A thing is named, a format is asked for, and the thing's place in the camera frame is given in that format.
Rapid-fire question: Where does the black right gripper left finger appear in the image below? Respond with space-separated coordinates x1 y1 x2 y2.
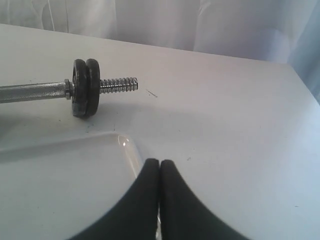
71 158 160 240

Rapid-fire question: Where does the chrome threaded dumbbell bar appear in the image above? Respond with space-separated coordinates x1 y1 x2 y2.
0 77 139 104

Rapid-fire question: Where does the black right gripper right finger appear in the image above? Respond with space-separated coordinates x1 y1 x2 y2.
159 159 246 240

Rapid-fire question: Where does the black weight plate far end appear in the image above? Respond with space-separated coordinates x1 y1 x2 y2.
72 59 88 118

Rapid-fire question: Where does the white plastic tray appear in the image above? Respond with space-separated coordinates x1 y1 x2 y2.
0 133 144 240

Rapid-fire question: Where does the black weight plate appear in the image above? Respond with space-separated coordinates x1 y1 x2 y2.
85 58 101 118

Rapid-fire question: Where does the white backdrop curtain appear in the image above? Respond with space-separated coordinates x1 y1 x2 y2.
0 0 320 99

